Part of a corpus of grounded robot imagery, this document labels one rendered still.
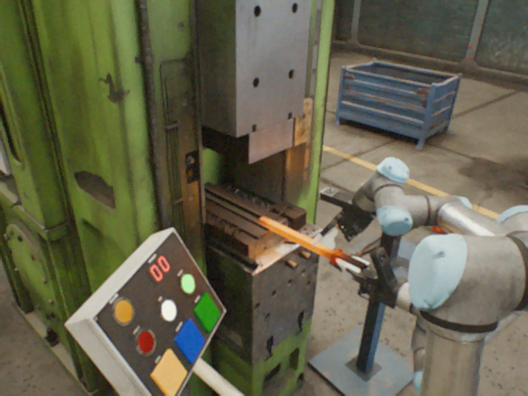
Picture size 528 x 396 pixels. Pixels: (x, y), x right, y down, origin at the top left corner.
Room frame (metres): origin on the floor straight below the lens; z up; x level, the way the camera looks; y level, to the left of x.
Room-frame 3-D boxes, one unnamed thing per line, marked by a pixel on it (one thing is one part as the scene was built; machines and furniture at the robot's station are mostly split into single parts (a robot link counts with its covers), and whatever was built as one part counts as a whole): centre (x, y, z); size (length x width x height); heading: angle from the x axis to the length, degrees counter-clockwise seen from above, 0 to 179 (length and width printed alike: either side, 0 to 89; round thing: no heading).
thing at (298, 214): (1.40, -0.11, 0.95); 0.12 x 0.08 x 0.06; 48
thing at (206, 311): (0.82, 0.13, 1.01); 0.07 x 0.05 x 0.07; 163
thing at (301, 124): (1.55, -0.14, 1.27); 0.09 x 0.02 x 0.17; 138
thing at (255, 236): (1.37, 0.13, 0.96); 0.42 x 0.20 x 0.09; 48
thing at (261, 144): (1.37, 0.13, 1.32); 0.42 x 0.20 x 0.10; 48
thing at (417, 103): (5.15, -1.59, 0.36); 1.20 x 0.80 x 0.72; 48
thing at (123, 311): (0.65, 0.28, 1.16); 0.05 x 0.03 x 0.04; 138
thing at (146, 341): (0.64, 0.24, 1.09); 0.05 x 0.03 x 0.04; 138
